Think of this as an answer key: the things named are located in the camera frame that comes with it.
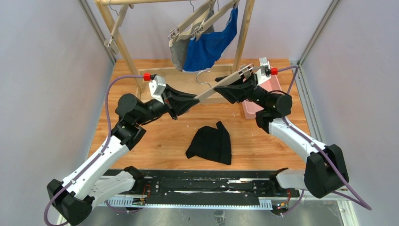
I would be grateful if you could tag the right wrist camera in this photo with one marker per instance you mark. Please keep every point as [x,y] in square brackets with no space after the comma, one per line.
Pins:
[265,71]

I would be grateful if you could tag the black underwear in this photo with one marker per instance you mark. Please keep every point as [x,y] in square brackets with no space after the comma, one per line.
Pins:
[213,144]

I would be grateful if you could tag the grey aluminium frame rail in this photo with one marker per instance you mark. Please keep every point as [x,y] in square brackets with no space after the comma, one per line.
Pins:
[304,78]

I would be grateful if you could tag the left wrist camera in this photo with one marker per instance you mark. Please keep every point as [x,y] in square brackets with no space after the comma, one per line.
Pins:
[157,85]

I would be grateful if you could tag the wooden clothes rack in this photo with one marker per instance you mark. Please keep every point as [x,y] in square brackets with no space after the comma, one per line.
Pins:
[144,46]

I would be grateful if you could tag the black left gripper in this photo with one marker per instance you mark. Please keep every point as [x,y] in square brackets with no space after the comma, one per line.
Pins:
[170,101]

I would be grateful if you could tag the beige empty clip hanger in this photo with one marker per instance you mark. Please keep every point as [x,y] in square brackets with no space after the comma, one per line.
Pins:
[111,43]

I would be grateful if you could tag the beige clip hanger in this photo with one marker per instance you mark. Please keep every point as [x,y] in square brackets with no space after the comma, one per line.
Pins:
[210,96]
[211,17]
[176,34]
[111,43]

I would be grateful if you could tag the grey underwear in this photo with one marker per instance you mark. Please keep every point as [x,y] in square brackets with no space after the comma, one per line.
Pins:
[180,47]

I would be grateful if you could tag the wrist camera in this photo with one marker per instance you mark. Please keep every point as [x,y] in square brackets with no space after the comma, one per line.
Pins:
[157,85]
[265,71]

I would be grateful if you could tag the pink perforated plastic basket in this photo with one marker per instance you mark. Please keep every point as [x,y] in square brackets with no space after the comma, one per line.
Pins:
[251,108]

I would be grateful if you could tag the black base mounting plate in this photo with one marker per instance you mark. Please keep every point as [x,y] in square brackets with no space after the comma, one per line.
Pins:
[206,189]

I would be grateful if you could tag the blue underwear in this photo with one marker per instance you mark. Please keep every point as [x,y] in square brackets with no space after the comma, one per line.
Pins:
[203,53]

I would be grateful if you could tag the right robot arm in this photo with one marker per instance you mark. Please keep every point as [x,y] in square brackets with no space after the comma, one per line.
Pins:
[325,168]

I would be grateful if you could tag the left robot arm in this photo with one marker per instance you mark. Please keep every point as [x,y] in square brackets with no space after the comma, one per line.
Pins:
[76,195]

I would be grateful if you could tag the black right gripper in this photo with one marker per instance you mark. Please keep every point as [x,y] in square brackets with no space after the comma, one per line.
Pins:
[248,88]

